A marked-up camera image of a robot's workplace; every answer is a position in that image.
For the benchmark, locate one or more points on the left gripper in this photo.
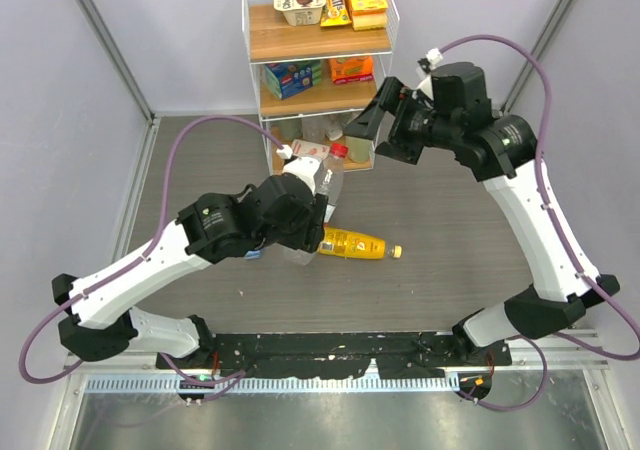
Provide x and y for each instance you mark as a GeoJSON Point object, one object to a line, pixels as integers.
{"type": "Point", "coordinates": [312, 233]}

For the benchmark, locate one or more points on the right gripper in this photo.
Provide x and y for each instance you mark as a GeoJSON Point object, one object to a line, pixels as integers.
{"type": "Point", "coordinates": [407, 100]}

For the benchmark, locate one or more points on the yellow juice bottle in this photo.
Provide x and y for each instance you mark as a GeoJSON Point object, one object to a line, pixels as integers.
{"type": "Point", "coordinates": [353, 245]}

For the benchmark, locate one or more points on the clear red-label water bottle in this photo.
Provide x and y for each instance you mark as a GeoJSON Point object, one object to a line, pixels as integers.
{"type": "Point", "coordinates": [325, 178]}

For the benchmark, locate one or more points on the red bottle cap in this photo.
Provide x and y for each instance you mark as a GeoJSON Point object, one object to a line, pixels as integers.
{"type": "Point", "coordinates": [340, 150]}

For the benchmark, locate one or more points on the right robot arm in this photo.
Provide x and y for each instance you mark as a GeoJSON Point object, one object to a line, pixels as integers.
{"type": "Point", "coordinates": [452, 111]}

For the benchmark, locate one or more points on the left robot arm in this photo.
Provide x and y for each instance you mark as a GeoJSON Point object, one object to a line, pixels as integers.
{"type": "Point", "coordinates": [104, 320]}

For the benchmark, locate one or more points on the pale green drink bottle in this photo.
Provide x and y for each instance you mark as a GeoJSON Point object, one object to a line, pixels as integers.
{"type": "Point", "coordinates": [358, 149]}

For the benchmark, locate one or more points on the small blue-label water bottle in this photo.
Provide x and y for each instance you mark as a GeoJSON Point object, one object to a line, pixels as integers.
{"type": "Point", "coordinates": [254, 254]}

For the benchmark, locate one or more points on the small white bottle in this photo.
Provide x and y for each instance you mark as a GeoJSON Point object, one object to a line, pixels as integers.
{"type": "Point", "coordinates": [334, 127]}

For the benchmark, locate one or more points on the red white card box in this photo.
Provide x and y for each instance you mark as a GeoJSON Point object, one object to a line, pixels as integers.
{"type": "Point", "coordinates": [305, 148]}

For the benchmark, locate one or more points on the clear plastic cup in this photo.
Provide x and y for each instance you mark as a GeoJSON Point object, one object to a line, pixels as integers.
{"type": "Point", "coordinates": [314, 129]}

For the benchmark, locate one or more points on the orange snack box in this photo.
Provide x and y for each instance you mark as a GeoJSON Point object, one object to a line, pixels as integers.
{"type": "Point", "coordinates": [345, 70]}

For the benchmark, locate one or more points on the blue green box pack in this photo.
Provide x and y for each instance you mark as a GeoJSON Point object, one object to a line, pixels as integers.
{"type": "Point", "coordinates": [287, 79]}

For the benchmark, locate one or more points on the yellow candy bag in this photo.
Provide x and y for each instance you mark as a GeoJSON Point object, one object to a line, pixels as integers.
{"type": "Point", "coordinates": [335, 14]}

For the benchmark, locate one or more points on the yellow sponge pack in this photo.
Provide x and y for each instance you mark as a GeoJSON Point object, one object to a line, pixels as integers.
{"type": "Point", "coordinates": [368, 14]}

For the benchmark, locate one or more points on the chocolate pudding cup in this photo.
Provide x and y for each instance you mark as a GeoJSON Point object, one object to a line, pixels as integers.
{"type": "Point", "coordinates": [300, 12]}

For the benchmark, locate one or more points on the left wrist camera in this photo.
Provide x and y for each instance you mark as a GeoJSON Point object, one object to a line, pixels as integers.
{"type": "Point", "coordinates": [303, 167]}

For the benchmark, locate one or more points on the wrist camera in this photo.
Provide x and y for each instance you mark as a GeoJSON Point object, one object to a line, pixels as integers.
{"type": "Point", "coordinates": [303, 167]}
{"type": "Point", "coordinates": [427, 65]}

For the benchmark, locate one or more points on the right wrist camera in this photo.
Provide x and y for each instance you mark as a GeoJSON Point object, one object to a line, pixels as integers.
{"type": "Point", "coordinates": [427, 65]}

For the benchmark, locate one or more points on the white cable duct strip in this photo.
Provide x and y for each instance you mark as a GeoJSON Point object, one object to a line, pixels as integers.
{"type": "Point", "coordinates": [369, 383]}

